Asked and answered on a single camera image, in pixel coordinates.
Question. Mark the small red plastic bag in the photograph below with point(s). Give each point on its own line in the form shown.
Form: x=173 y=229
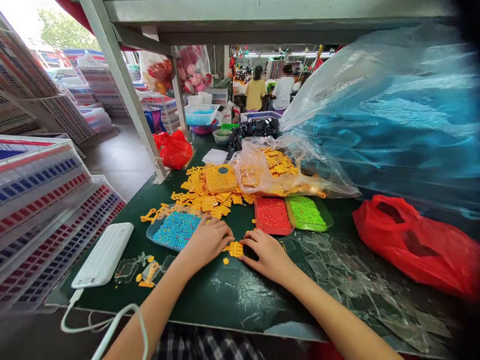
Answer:
x=174 y=150

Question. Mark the tray of yellow beads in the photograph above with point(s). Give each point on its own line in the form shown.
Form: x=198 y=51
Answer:
x=221 y=178

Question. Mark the big blue clear plastic bag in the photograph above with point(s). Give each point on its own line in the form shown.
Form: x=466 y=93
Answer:
x=390 y=112

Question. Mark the large red plastic bag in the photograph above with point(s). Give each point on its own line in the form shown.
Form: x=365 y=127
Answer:
x=420 y=243

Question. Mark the person's left hand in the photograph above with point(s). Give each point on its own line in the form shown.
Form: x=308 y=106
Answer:
x=206 y=240

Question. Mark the pile of yellow plastic parts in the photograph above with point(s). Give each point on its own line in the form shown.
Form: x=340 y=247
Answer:
x=202 y=197

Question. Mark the tray of green beads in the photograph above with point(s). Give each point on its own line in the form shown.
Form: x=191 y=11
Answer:
x=308 y=213

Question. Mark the pile of black plastic parts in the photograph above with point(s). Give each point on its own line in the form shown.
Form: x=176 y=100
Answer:
x=253 y=133

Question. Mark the stack of white crates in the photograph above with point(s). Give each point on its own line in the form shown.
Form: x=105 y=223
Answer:
x=45 y=86

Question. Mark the white power bank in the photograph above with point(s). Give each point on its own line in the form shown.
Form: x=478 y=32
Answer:
x=103 y=255

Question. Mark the person's right fingers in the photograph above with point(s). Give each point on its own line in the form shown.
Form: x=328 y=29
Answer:
x=250 y=245

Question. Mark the green small bowl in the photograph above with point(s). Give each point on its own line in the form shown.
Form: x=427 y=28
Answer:
x=222 y=136

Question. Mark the clear bag of yellow parts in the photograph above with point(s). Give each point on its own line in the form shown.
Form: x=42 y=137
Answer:
x=285 y=172

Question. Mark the yellow assembled toy piece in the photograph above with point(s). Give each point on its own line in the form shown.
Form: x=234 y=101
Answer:
x=148 y=274

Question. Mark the tray of red beads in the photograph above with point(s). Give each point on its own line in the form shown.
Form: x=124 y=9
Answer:
x=273 y=214

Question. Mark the clear square plastic piece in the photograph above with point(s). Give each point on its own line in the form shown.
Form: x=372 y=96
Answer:
x=126 y=270

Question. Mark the person's right hand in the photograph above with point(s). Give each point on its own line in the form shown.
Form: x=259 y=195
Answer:
x=267 y=255

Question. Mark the person's body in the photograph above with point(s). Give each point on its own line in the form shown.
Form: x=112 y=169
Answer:
x=202 y=345

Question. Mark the stack of red blue crates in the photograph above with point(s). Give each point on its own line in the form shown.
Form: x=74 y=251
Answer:
x=48 y=225

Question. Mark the clear bin of blue parts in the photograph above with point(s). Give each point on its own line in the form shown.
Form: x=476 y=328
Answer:
x=200 y=113

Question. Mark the grey metal shelf frame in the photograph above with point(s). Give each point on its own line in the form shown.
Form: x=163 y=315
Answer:
x=157 y=75

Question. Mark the tray of blue beads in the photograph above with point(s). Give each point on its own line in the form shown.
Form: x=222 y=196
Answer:
x=176 y=229

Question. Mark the bag of pink plush toys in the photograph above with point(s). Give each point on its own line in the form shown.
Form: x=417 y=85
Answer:
x=193 y=71

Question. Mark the purple plastic basin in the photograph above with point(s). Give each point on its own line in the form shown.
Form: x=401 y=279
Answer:
x=204 y=128

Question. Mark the pile of clear plastic pieces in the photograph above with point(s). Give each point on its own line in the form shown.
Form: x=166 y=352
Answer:
x=360 y=277

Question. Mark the green table mat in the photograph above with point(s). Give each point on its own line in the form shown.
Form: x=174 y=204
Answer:
x=240 y=285

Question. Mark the yellow plastic toy part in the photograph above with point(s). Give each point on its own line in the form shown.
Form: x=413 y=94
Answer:
x=235 y=249

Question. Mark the white paper sheet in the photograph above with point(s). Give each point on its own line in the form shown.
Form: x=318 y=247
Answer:
x=214 y=155

